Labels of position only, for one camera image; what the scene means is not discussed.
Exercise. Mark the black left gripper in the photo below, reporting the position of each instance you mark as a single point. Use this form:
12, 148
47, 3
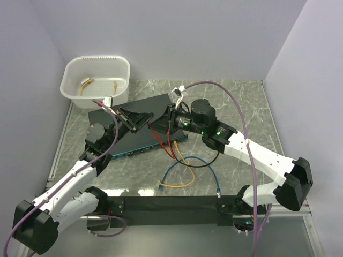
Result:
135, 121

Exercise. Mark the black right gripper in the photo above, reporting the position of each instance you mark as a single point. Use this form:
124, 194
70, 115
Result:
162, 123

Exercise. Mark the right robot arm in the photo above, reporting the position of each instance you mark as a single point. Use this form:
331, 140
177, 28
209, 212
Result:
291, 179

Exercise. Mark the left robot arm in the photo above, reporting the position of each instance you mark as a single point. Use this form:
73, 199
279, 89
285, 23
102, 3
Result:
37, 224

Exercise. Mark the small orange plug in tub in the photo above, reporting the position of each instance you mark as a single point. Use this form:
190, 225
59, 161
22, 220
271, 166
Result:
114, 87

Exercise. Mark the white plastic tub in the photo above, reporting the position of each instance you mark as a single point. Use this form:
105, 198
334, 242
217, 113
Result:
92, 77

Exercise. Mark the black network switch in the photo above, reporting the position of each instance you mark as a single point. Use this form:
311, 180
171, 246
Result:
144, 139

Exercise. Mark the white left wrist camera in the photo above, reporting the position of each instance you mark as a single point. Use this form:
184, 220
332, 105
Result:
107, 101

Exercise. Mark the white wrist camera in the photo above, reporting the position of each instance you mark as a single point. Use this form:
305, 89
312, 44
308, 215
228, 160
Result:
180, 93
107, 101

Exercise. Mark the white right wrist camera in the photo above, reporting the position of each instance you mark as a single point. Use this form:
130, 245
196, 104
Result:
180, 93

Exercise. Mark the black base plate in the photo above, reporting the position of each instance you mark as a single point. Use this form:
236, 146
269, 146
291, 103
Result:
174, 210

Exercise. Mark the aluminium rail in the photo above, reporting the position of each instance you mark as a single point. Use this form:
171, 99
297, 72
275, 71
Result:
276, 211

